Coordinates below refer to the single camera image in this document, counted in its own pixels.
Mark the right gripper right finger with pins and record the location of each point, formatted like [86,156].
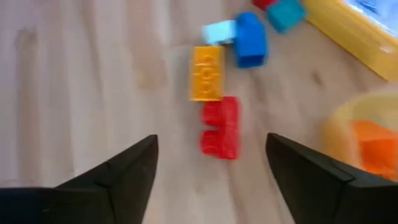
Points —
[335,202]

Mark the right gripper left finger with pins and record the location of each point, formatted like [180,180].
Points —
[93,199]

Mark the pale teal small toy block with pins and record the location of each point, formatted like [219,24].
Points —
[219,31]

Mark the amber long toy block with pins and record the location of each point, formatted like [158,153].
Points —
[206,73]

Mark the red notched toy block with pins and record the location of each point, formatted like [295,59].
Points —
[222,127]

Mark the blue playing card box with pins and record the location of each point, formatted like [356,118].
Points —
[373,12]

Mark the blue toy block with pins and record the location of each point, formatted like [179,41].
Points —
[250,40]

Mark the translucent yellow plastic bin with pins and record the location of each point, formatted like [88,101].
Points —
[335,130]

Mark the orange long toy block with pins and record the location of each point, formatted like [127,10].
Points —
[376,149]

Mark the red tall toy block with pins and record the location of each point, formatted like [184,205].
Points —
[263,3]

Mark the yellow slotted plastic basket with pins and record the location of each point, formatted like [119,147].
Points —
[342,34]

